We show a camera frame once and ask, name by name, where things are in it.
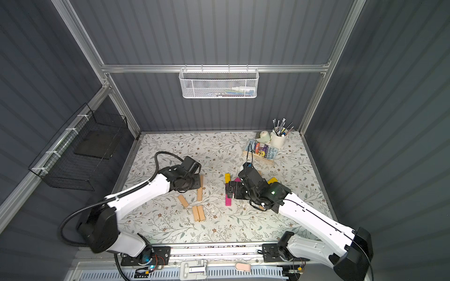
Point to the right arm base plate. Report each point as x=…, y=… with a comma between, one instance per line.
x=270, y=253

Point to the black wire side basket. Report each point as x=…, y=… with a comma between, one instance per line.
x=84, y=157

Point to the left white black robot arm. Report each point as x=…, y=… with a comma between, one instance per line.
x=96, y=226

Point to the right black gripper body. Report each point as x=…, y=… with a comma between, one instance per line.
x=237, y=189

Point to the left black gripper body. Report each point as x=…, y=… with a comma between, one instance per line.
x=194, y=182

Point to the natural wood block pair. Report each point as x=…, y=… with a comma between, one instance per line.
x=198, y=213

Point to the white pen cup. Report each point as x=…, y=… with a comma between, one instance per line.
x=277, y=141

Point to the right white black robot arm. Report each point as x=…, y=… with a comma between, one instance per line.
x=347, y=251

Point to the pink eraser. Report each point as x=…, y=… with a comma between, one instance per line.
x=243, y=267

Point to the white wire wall basket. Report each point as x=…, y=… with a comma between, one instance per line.
x=217, y=85

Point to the white tape roll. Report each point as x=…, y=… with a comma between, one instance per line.
x=263, y=137

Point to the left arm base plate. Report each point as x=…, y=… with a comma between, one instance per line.
x=157, y=256

